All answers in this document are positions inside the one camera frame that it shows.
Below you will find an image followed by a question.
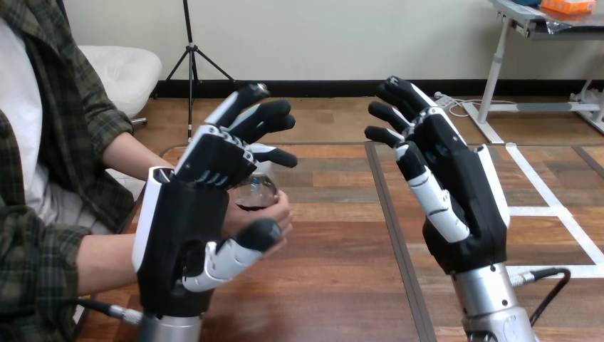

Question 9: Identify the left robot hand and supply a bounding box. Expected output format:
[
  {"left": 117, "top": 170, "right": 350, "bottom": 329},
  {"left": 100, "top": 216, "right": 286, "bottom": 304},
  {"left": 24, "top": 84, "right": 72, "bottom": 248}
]
[{"left": 131, "top": 83, "right": 299, "bottom": 318}]

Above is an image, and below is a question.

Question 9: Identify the person's hand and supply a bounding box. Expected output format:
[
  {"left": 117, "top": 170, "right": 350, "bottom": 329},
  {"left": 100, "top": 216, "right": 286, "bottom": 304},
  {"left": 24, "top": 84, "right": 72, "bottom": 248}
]
[{"left": 220, "top": 188, "right": 294, "bottom": 259}]

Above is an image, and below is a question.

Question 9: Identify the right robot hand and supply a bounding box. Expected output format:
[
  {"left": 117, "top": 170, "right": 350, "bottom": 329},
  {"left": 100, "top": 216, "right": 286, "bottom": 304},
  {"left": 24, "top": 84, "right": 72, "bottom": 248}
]
[{"left": 364, "top": 75, "right": 511, "bottom": 276}]

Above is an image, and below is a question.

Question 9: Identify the clear water bottle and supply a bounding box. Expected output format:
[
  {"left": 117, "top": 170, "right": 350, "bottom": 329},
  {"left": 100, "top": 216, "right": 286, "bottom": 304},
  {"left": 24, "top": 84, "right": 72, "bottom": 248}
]
[{"left": 233, "top": 160, "right": 280, "bottom": 213}]

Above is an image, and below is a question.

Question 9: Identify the person's forearm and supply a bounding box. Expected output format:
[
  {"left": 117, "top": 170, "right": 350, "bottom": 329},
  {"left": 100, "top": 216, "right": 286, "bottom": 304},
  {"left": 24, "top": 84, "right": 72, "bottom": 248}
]
[
  {"left": 100, "top": 130, "right": 177, "bottom": 182},
  {"left": 75, "top": 233, "right": 142, "bottom": 297}
]

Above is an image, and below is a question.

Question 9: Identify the person's body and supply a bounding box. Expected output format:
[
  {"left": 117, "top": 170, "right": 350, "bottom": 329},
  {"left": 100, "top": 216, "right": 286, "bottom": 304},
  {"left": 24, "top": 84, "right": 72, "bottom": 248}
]
[{"left": 0, "top": 0, "right": 136, "bottom": 342}]

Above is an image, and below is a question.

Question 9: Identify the white power strip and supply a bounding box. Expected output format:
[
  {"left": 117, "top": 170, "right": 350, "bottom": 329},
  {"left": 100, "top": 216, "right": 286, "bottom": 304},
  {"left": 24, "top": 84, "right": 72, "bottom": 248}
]
[{"left": 434, "top": 91, "right": 457, "bottom": 113}]

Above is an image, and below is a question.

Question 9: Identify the white desk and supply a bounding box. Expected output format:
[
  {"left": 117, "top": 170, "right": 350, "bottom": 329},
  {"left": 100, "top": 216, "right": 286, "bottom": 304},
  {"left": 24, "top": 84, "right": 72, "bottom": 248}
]
[{"left": 459, "top": 0, "right": 604, "bottom": 145}]

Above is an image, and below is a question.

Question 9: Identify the white cushioned chair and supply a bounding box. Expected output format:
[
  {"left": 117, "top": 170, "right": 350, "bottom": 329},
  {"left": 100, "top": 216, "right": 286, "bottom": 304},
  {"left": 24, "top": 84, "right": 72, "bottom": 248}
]
[{"left": 78, "top": 45, "right": 163, "bottom": 128}]

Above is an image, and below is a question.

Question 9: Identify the black tripod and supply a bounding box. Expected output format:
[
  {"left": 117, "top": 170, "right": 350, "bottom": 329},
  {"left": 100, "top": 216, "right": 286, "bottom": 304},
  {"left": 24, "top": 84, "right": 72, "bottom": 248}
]
[{"left": 151, "top": 0, "right": 236, "bottom": 143}]

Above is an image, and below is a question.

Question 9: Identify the orange thing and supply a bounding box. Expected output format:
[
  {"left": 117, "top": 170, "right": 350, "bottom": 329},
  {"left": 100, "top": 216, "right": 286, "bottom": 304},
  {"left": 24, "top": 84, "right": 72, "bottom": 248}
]
[{"left": 540, "top": 0, "right": 598, "bottom": 14}]

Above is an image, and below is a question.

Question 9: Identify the tangle of cables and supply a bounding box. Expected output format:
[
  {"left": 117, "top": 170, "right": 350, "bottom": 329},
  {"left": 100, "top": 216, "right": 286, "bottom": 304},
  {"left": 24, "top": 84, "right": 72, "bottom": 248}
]
[{"left": 447, "top": 97, "right": 519, "bottom": 118}]

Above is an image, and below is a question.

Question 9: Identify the black cable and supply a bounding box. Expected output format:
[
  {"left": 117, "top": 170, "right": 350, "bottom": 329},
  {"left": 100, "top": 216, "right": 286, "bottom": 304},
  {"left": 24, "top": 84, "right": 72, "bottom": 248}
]
[
  {"left": 509, "top": 267, "right": 573, "bottom": 328},
  {"left": 71, "top": 298, "right": 143, "bottom": 326}
]

